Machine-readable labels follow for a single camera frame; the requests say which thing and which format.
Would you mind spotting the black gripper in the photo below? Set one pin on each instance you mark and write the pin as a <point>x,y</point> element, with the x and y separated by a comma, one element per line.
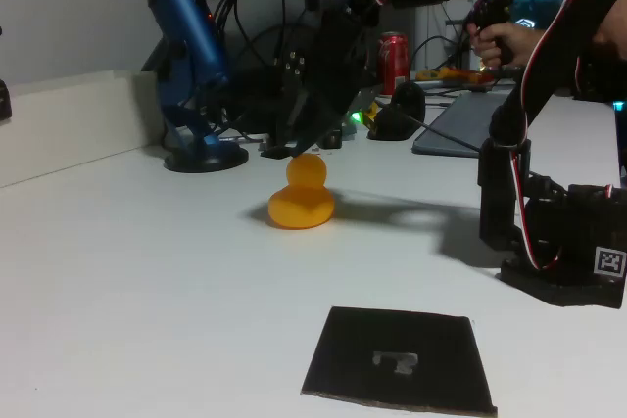
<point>310,101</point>

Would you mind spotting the black desk device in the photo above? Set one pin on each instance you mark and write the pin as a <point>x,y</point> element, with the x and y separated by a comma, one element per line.
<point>255,109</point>

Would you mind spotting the yellow orange tool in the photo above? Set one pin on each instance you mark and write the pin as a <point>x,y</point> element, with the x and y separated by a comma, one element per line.
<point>455,74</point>

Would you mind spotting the black computer mouse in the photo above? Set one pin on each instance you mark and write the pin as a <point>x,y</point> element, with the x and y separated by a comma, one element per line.
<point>401,114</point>

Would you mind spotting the black cardboard square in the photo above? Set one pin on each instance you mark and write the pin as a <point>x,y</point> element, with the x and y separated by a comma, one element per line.
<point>343,364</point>

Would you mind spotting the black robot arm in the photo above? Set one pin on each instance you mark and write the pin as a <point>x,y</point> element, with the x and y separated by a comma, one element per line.
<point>553,242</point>

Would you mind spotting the black object at edge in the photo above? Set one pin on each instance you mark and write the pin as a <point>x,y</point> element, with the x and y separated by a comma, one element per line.
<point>4,100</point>

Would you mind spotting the red soda can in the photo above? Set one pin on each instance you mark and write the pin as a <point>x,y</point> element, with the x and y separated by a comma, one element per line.
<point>393,63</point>

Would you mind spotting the black leader arm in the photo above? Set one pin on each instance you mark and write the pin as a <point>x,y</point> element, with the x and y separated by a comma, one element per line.
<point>492,9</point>

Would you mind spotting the small black cube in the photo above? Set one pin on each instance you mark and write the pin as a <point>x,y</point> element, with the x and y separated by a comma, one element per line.
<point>333,140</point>

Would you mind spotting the person's right hand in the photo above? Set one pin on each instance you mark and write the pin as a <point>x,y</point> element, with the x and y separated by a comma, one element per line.
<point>514,41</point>

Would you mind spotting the white fiducial marker tag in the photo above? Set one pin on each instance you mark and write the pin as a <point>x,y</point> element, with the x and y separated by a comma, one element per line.
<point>610,261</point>

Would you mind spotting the white ledge box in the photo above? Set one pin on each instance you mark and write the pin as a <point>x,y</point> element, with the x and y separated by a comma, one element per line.
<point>73,119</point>

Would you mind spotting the yellow rubber duck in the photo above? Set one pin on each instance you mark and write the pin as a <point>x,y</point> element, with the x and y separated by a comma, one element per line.
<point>299,207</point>

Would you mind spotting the blue desk microphone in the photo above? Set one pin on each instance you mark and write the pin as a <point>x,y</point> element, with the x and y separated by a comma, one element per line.
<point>191,26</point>

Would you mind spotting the grey keyboard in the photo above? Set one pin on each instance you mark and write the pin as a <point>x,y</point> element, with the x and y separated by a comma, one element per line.
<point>455,124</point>

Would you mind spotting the small flat black piece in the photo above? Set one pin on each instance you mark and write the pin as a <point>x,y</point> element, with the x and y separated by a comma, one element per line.
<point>274,153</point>

